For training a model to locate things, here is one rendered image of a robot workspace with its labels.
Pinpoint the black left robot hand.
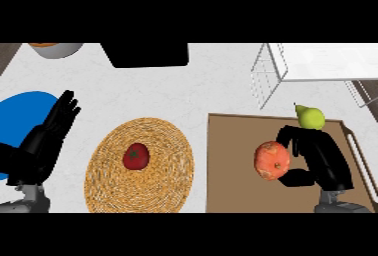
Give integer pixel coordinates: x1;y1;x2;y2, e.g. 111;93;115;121
0;89;83;187

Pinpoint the white wire tiered shelf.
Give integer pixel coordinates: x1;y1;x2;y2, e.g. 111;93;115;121
250;43;378;110

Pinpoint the blue plate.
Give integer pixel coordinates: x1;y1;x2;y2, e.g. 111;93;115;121
0;90;62;181

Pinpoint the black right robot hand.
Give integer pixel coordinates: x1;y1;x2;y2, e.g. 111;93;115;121
275;125;356;192

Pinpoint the green pear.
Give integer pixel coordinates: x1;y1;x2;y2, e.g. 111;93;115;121
293;102;327;131

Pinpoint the black appliance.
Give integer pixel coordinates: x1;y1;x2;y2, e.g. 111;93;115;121
99;43;191;69

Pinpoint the brown wooden tray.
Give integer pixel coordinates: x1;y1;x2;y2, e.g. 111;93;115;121
205;113;378;214

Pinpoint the red tomato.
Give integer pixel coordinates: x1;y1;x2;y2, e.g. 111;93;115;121
121;142;151;171

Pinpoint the round woven wicker placemat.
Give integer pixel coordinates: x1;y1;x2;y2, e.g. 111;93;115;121
83;117;197;214

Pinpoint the grey bowl with orange contents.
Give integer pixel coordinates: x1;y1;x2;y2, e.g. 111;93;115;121
27;43;86;60

